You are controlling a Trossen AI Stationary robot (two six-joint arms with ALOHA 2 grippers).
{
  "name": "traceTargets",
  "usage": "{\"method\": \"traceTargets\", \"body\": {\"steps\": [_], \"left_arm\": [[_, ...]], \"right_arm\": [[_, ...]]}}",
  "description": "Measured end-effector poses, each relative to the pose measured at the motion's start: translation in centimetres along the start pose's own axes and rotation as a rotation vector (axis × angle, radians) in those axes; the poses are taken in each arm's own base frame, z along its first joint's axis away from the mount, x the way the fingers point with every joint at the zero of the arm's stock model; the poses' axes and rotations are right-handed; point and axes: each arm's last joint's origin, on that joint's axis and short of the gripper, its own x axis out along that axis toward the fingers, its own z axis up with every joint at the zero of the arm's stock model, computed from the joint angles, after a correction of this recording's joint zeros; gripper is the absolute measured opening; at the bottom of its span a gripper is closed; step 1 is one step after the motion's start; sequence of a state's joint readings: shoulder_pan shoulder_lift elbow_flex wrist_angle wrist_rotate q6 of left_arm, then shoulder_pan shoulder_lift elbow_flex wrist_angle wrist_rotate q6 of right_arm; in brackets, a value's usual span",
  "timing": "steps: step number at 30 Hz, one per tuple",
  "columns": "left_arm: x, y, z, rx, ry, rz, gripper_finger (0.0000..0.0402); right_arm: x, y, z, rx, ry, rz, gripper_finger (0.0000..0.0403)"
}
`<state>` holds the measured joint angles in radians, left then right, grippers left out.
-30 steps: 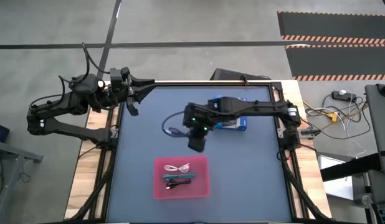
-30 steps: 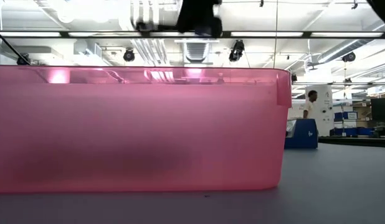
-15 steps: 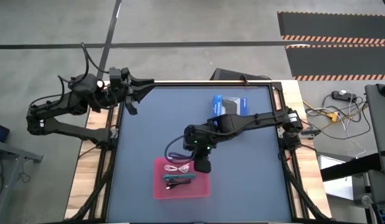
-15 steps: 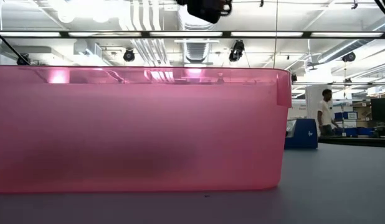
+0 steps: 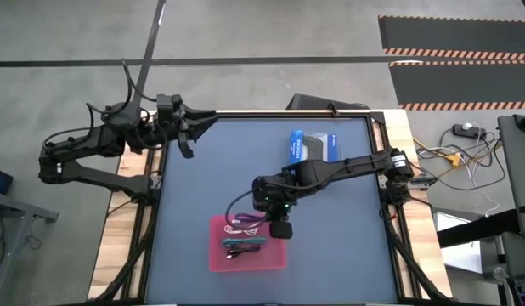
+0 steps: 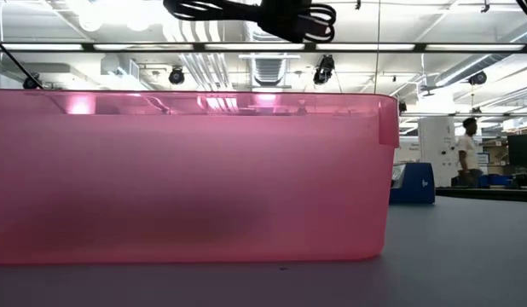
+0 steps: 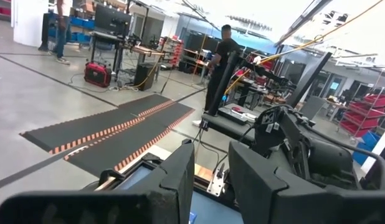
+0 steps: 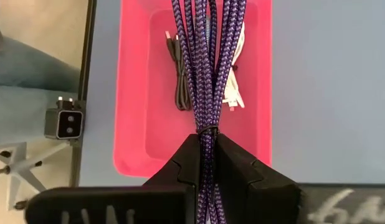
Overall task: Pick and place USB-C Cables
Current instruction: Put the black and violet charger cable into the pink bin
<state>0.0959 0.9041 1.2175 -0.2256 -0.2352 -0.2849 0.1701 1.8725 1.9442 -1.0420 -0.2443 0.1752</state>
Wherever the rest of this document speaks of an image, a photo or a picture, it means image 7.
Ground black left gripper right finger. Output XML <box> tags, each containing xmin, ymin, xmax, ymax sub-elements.
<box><xmin>228</xmin><ymin>141</ymin><xmax>385</xmax><ymax>224</ymax></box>

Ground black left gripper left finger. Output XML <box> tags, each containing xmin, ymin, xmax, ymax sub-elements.
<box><xmin>0</xmin><ymin>139</ymin><xmax>196</xmax><ymax>224</ymax></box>

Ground black orange-striped floor mat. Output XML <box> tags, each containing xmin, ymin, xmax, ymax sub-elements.
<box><xmin>63</xmin><ymin>102</ymin><xmax>196</xmax><ymax>178</ymax></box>
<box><xmin>19</xmin><ymin>93</ymin><xmax>175</xmax><ymax>156</ymax></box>

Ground grey side table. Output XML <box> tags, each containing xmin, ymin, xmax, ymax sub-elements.
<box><xmin>201</xmin><ymin>103</ymin><xmax>259</xmax><ymax>146</ymax></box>

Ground black box on floor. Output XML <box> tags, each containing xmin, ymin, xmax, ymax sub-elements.
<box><xmin>133</xmin><ymin>62</ymin><xmax>156</xmax><ymax>92</ymax></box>

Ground blue floor bin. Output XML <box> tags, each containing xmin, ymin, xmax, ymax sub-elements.
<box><xmin>352</xmin><ymin>130</ymin><xmax>382</xmax><ymax>166</ymax></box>

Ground person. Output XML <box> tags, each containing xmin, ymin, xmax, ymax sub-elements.
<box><xmin>50</xmin><ymin>0</ymin><xmax>74</xmax><ymax>65</ymax></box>
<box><xmin>192</xmin><ymin>24</ymin><xmax>243</xmax><ymax>127</ymax></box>

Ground red bin shelving rack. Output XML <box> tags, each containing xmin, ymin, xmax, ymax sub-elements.
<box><xmin>338</xmin><ymin>86</ymin><xmax>385</xmax><ymax>138</ymax></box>

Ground red portable case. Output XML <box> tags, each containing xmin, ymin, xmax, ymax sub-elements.
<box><xmin>83</xmin><ymin>61</ymin><xmax>113</xmax><ymax>89</ymax></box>

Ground black-framed work desk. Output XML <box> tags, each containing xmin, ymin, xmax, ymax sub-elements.
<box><xmin>90</xmin><ymin>30</ymin><xmax>166</xmax><ymax>82</ymax></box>

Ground black computer monitor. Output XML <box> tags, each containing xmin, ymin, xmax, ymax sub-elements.
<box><xmin>94</xmin><ymin>4</ymin><xmax>132</xmax><ymax>35</ymax></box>

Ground blue storage bins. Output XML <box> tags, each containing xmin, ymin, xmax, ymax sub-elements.
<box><xmin>48</xmin><ymin>16</ymin><xmax>96</xmax><ymax>44</ymax></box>

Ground white pillar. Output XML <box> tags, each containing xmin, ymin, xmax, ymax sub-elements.
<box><xmin>11</xmin><ymin>0</ymin><xmax>50</xmax><ymax>48</ymax></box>

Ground silver metal bracket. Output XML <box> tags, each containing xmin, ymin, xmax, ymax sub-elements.
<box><xmin>207</xmin><ymin>162</ymin><xmax>227</xmax><ymax>197</ymax></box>

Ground black upright frame post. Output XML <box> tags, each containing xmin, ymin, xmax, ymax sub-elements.
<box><xmin>207</xmin><ymin>50</ymin><xmax>240</xmax><ymax>117</ymax></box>

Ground black slanted frame beam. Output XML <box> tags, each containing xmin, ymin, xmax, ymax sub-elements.
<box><xmin>285</xmin><ymin>52</ymin><xmax>333</xmax><ymax>109</ymax></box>

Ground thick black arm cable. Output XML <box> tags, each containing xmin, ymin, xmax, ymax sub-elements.
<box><xmin>300</xmin><ymin>123</ymin><xmax>385</xmax><ymax>190</ymax></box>

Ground yellow overhead cable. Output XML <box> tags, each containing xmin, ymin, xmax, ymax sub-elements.
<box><xmin>223</xmin><ymin>0</ymin><xmax>385</xmax><ymax>95</ymax></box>

